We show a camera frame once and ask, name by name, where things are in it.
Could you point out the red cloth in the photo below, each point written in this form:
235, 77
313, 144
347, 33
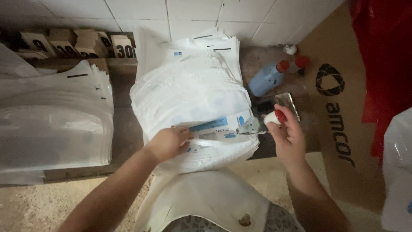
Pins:
386, 58

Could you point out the blue bottle with red cap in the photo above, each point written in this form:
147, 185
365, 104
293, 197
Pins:
265, 80

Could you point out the brown cardboard carton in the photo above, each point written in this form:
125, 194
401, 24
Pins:
341, 129

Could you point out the pile of clear-fronted white bags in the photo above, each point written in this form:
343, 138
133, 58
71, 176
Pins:
54, 119

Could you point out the person's right hand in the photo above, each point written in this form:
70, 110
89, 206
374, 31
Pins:
291, 141

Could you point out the small bottle with red cap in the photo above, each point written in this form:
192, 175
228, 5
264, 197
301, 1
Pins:
301, 63

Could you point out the white pouch with blue label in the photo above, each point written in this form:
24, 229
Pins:
215, 127

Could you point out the stack of white plastic bags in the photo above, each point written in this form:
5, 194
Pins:
190, 90

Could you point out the person's patterned grey clothing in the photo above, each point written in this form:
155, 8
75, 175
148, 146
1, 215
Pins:
283, 220

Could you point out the person's left hand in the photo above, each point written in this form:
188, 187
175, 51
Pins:
167, 143

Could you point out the white bag with brown stain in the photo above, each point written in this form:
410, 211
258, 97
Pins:
206, 196

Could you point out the white crumpled wad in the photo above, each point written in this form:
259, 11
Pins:
290, 49

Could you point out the large white plastic sack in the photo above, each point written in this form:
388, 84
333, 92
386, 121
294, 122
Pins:
399, 174

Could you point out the row of wooden number blocks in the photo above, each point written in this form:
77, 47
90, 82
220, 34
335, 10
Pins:
74, 43

